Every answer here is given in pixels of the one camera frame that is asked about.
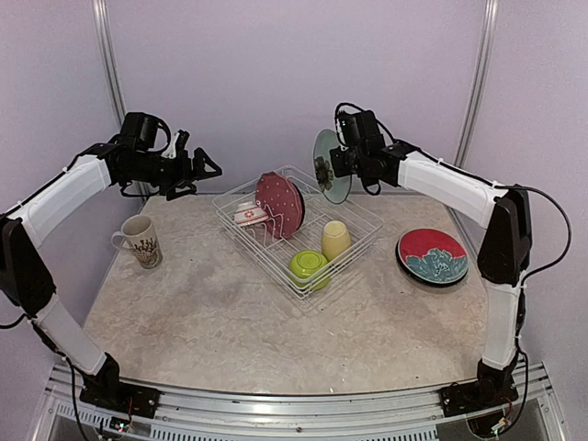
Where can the right aluminium frame post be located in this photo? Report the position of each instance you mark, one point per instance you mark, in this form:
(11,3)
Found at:
(482,66)

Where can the white floral mug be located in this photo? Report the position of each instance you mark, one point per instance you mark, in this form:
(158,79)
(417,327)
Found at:
(137,236)

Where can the white bowl red pattern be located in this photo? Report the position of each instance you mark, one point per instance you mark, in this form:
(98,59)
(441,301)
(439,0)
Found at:
(249,213)

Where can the black striped rim plate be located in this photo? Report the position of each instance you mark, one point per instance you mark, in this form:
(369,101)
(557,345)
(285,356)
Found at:
(437,268)

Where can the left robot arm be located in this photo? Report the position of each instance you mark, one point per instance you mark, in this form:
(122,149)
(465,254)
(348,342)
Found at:
(27,279)

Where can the left aluminium frame post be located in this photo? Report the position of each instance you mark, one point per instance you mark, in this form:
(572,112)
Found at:
(107,53)

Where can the aluminium frame post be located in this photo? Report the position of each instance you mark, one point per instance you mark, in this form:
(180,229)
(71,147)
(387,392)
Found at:
(107,53)
(482,66)

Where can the yellow mug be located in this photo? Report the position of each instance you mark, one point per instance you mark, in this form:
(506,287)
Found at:
(335,239)

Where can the pink polka dot plate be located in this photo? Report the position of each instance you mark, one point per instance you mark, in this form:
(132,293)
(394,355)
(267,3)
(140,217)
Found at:
(276,196)

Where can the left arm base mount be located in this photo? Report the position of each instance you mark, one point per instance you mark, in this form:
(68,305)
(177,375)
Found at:
(131,399)

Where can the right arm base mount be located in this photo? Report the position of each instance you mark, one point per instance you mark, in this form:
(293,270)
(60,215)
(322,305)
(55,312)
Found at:
(477,395)

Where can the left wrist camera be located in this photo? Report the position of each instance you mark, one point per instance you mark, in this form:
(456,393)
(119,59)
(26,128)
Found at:
(176,145)

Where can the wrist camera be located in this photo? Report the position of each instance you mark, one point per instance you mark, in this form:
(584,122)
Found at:
(176,145)
(353,128)

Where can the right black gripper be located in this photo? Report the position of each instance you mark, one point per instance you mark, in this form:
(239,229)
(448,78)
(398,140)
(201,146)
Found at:
(340,167)

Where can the white wire dish rack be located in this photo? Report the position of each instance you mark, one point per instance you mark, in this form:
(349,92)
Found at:
(273,252)

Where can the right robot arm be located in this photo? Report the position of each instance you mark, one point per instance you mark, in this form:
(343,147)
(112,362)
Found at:
(503,259)

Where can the front aluminium rail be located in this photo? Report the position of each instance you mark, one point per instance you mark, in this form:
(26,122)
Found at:
(192,414)

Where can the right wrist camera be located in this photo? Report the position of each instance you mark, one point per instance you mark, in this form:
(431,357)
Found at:
(353,128)

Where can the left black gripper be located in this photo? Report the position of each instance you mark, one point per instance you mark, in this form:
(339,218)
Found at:
(185,175)

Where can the teal green plate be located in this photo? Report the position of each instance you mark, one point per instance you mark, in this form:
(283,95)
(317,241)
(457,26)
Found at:
(335,189)

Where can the lime green bowl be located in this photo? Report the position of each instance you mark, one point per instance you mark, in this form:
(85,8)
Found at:
(307,269)

